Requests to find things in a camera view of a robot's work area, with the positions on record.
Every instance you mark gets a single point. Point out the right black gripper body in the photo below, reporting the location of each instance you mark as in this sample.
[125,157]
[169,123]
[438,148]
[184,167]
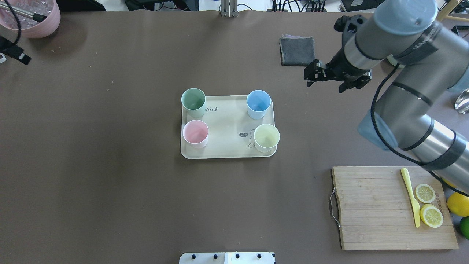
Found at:
[341,65]

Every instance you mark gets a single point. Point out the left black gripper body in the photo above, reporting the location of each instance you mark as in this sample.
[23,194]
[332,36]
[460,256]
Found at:
[13,51]

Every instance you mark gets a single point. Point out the blue plastic cup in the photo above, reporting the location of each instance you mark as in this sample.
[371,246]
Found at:
[258,102]

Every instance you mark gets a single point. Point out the cream plastic cup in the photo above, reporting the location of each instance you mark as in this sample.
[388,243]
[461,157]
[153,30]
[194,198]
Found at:
[266,137]

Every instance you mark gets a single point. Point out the green plastic cup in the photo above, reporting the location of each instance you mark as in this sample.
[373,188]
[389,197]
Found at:
[194,101]

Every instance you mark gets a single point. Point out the pink plastic cup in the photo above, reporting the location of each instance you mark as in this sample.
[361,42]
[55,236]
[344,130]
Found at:
[196,133]

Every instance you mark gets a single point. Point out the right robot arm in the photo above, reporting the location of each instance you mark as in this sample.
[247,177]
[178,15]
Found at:
[435,60]

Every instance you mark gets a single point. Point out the cream serving tray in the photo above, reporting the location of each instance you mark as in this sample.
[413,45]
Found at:
[231,130]

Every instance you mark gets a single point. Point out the pink bowl with ice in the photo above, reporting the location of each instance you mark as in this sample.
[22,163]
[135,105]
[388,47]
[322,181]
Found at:
[30,28]

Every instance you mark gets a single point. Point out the metal muddler tool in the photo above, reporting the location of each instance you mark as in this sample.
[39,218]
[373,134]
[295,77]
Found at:
[24,13]

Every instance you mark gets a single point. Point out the gray folded cloth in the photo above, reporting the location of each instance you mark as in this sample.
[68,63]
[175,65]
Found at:
[296,50]

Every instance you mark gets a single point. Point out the green bowl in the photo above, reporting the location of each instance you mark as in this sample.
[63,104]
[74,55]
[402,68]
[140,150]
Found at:
[394,62]

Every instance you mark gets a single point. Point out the wooden mug tree stand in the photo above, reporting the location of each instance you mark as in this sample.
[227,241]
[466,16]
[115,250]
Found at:
[448,7]

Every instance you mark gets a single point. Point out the metal scoop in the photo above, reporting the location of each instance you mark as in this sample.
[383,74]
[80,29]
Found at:
[462,102]

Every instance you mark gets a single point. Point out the wooden cutting board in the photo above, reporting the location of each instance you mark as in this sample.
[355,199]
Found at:
[374,211]

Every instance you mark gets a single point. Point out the lemon half slice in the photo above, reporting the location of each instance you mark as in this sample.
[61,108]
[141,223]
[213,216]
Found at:
[425,193]

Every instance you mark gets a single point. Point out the yellow plastic knife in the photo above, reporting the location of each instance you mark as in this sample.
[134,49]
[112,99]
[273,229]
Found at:
[413,201]

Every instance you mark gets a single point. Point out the whole yellow lemon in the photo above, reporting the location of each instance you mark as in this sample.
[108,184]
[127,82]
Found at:
[458,204]

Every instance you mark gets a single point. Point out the green lime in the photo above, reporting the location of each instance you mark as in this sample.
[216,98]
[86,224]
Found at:
[464,227]

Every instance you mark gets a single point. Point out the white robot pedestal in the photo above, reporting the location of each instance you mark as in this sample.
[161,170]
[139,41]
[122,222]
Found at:
[255,257]

